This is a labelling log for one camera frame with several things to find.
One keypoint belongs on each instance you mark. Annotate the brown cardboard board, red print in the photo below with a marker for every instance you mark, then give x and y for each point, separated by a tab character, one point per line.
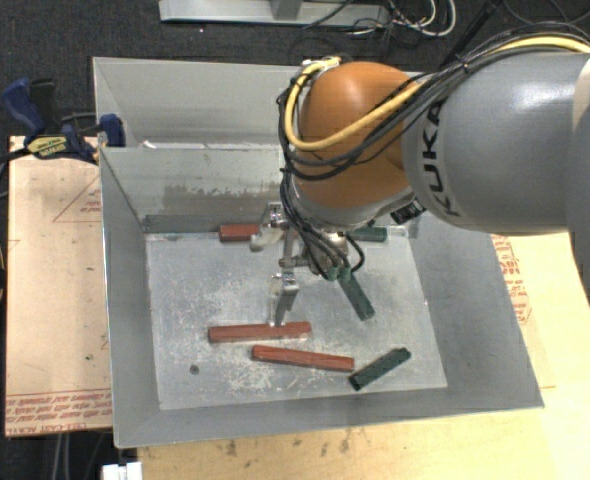
55	278

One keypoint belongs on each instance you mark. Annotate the black cylinder on white bracket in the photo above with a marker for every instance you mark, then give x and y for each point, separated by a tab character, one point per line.
407	213

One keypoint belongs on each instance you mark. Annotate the grey metal bin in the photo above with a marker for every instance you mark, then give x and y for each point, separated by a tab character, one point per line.
185	288

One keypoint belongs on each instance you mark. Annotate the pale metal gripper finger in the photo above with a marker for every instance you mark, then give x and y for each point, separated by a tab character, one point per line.
265	240
285	300

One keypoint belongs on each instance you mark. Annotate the red-brown flat block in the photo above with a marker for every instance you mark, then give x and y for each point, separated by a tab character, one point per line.
237	232
300	358
255	332

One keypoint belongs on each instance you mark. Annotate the dark green flat block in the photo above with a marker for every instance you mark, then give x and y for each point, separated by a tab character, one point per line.
360	300
375	234
380	368

